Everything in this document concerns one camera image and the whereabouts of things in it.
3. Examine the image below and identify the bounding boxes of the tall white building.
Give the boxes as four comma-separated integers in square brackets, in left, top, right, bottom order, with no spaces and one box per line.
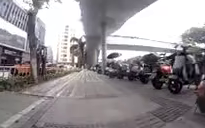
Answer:
[55,24,79,66]

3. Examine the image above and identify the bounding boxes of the grey concrete overpass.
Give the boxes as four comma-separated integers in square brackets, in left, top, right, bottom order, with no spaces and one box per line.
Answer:
[74,0,159,69]

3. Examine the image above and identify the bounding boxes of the white roadside fence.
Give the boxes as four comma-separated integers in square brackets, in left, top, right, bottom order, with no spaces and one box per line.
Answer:
[0,64,18,81]

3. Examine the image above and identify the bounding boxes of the tree with pale trunk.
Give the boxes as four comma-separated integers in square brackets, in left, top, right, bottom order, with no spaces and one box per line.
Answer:
[21,0,63,84]

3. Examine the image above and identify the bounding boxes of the low green hedge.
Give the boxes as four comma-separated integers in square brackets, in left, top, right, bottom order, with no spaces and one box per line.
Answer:
[0,68,81,94]

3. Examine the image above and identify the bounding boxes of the pale concrete bridge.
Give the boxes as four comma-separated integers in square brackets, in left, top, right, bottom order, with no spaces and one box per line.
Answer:
[104,34,179,54]

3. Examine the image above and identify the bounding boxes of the palm tree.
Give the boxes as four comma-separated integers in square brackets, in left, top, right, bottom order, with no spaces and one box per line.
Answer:
[69,35,88,69]

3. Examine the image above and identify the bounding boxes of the grey paved footpath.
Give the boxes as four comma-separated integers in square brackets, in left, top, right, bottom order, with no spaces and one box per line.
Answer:
[0,68,205,128]

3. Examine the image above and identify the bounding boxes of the leafy green tree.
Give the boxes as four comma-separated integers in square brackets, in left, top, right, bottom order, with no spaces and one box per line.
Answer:
[180,18,205,56]

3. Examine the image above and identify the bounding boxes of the dark umbrella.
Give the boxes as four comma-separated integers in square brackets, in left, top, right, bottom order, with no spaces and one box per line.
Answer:
[106,51,123,60]

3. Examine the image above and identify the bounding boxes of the building with large billboard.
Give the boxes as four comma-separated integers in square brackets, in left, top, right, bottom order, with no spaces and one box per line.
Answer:
[0,0,47,68]

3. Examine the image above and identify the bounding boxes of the dark drain grating strip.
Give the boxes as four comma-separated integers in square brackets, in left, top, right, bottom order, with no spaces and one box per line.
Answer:
[134,96,194,128]

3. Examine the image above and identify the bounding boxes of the row of parked scooters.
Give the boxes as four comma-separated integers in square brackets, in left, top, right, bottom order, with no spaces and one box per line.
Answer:
[89,44,205,114]

